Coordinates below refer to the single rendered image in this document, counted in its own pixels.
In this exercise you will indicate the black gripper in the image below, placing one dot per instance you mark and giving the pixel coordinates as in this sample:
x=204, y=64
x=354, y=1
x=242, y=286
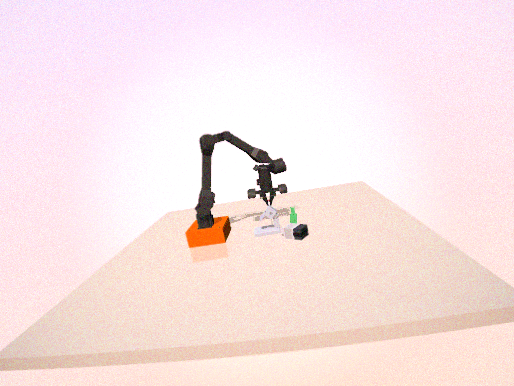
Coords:
x=267, y=187

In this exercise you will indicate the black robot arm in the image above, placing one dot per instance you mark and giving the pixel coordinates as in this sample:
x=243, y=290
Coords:
x=206, y=197

